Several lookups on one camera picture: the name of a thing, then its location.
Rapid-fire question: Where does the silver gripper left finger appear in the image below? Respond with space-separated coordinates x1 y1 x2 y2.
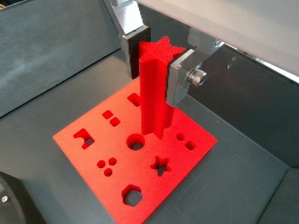
104 0 151 79

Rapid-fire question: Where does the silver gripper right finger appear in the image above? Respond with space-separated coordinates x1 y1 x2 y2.
166 29 223 107

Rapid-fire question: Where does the red star-shaped peg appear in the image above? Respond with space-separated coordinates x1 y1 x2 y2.
139 36 185 139

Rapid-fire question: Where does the black object at corner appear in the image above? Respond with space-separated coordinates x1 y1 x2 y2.
0 171 47 224

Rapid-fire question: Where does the red shape-sorting block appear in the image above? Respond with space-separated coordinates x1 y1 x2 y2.
54 80 217 224

